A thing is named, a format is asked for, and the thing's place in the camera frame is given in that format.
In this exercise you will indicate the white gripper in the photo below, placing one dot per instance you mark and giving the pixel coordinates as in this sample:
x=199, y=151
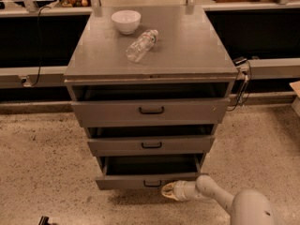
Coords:
x=180, y=191

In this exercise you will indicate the grey bottom drawer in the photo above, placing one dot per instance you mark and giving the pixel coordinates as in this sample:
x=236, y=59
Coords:
x=154, y=171

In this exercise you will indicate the grey drawer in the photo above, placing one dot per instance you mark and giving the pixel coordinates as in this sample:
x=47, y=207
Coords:
x=154, y=140
x=154, y=171
x=95, y=108

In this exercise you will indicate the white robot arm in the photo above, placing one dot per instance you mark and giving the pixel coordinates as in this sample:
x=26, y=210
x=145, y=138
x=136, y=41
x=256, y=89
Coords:
x=247, y=207

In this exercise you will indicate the grey middle drawer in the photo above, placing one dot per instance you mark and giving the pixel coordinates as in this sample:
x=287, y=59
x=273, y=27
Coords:
x=154, y=140

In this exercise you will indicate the grey top drawer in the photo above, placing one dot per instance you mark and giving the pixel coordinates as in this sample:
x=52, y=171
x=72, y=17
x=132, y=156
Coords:
x=95, y=108

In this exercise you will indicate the grey drawer cabinet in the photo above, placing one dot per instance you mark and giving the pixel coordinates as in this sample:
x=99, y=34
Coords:
x=187, y=56

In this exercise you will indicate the black power adapter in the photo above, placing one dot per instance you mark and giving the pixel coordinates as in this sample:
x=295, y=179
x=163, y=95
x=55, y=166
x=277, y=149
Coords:
x=239, y=61

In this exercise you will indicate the clear plastic water bottle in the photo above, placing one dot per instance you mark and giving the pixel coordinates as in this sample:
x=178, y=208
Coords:
x=142, y=45

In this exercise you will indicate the cardboard box edge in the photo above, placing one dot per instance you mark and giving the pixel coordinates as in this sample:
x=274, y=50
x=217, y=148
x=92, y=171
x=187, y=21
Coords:
x=296, y=103

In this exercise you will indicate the white ceramic bowl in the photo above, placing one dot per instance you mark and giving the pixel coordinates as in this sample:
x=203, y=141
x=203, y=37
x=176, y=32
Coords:
x=126, y=21

